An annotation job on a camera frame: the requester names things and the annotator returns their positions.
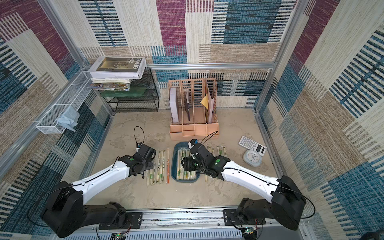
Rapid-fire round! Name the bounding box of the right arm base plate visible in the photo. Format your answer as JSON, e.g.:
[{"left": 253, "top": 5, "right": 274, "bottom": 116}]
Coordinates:
[{"left": 223, "top": 209, "right": 266, "bottom": 226}]

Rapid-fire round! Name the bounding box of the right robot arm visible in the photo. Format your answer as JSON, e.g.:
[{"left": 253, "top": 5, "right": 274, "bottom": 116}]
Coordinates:
[{"left": 182, "top": 139, "right": 307, "bottom": 231}]

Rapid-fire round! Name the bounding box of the crumpled white tissue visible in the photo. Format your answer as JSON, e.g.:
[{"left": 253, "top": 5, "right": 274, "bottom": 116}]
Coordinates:
[{"left": 57, "top": 106, "right": 80, "bottom": 132}]

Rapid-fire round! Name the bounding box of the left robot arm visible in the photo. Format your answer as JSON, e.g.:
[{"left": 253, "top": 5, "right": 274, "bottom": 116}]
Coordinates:
[{"left": 41, "top": 144, "right": 156, "bottom": 238}]

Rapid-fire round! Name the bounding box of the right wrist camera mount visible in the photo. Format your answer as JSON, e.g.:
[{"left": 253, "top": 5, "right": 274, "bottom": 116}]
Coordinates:
[{"left": 188, "top": 139, "right": 199, "bottom": 149}]

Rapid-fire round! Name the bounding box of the aluminium front rail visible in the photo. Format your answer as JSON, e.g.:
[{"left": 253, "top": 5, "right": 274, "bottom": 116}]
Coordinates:
[{"left": 53, "top": 206, "right": 310, "bottom": 232}]

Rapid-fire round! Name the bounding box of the white wire wall basket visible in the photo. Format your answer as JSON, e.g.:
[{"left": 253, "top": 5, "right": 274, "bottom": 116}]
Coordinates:
[{"left": 36, "top": 72, "right": 91, "bottom": 134}]

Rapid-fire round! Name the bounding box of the pink desktop file organizer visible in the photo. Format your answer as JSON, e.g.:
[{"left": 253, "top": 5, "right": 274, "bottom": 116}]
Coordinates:
[{"left": 168, "top": 79, "right": 220, "bottom": 141}]

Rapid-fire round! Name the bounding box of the stack of colourful magazines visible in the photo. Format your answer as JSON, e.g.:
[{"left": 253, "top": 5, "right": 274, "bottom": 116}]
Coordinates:
[{"left": 87, "top": 79, "right": 132, "bottom": 91}]

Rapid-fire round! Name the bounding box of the pink folder in organizer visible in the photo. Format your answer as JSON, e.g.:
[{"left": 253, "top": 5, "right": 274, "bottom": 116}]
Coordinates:
[{"left": 207, "top": 90, "right": 215, "bottom": 124}]

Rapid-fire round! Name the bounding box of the green folder on shelf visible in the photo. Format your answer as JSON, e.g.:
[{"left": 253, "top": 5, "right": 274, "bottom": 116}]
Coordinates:
[{"left": 101, "top": 88, "right": 146, "bottom": 98}]

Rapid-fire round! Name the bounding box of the white round alarm clock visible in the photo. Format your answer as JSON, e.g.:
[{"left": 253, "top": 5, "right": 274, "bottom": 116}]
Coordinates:
[{"left": 243, "top": 150, "right": 262, "bottom": 167}]

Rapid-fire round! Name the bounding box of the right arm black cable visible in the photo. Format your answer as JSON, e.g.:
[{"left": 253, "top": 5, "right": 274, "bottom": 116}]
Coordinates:
[{"left": 199, "top": 130, "right": 316, "bottom": 220}]

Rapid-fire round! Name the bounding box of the yellow paper in organizer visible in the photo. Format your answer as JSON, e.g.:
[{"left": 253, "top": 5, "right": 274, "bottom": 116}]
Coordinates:
[{"left": 201, "top": 95, "right": 209, "bottom": 111}]

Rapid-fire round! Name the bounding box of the black wire mesh shelf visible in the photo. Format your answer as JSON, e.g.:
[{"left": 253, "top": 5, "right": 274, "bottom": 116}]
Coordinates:
[{"left": 99, "top": 68, "right": 160, "bottom": 113}]

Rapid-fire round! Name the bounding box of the white box in organizer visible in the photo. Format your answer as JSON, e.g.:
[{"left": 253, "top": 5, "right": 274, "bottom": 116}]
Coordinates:
[{"left": 169, "top": 88, "right": 179, "bottom": 124}]

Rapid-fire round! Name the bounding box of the large white book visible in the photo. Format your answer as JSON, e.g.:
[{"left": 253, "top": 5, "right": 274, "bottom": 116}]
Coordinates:
[{"left": 88, "top": 56, "right": 147, "bottom": 80}]

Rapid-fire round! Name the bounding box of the teal plastic storage box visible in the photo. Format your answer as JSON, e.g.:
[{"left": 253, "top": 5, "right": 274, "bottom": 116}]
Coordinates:
[{"left": 171, "top": 142, "right": 200, "bottom": 183}]

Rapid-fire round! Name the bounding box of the white calculator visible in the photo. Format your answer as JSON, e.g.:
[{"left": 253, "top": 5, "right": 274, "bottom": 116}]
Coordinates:
[{"left": 239, "top": 136, "right": 267, "bottom": 156}]

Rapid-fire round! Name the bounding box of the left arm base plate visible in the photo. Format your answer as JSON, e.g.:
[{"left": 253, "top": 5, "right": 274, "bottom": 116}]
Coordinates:
[{"left": 98, "top": 212, "right": 143, "bottom": 230}]

